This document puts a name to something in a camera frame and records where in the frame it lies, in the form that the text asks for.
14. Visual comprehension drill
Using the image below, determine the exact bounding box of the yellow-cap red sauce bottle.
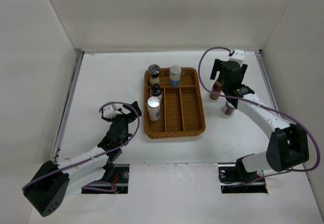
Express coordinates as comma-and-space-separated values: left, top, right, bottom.
210, 80, 222, 100

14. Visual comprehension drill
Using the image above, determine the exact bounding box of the silver-lid salt shaker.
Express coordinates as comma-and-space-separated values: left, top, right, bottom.
169, 65, 182, 86
147, 96, 160, 122

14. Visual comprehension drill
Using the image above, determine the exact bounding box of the black-cap white spice jar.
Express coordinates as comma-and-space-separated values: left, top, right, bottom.
150, 83, 163, 102

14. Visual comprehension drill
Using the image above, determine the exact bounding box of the clear-lid white spice jar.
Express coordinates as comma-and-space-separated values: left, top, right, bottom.
148, 64, 160, 86

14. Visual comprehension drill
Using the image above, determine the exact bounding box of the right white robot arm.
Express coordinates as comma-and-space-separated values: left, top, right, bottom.
210, 59, 309, 182

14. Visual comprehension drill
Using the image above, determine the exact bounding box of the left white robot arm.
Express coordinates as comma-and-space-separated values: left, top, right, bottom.
22, 101, 142, 217

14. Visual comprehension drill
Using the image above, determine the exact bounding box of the near red-label spice jar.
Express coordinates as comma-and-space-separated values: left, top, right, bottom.
222, 101, 235, 116

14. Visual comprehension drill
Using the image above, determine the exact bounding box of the brown wicker tray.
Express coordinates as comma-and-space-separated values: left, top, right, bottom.
143, 67, 206, 139

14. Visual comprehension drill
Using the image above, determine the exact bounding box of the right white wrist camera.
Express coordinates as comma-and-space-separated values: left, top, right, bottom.
228, 49, 245, 66

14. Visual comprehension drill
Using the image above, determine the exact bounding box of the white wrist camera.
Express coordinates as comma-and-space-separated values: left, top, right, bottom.
228, 49, 245, 66
99, 102, 122, 119

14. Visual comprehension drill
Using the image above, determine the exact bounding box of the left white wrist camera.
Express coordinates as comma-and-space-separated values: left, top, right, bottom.
99, 102, 122, 119

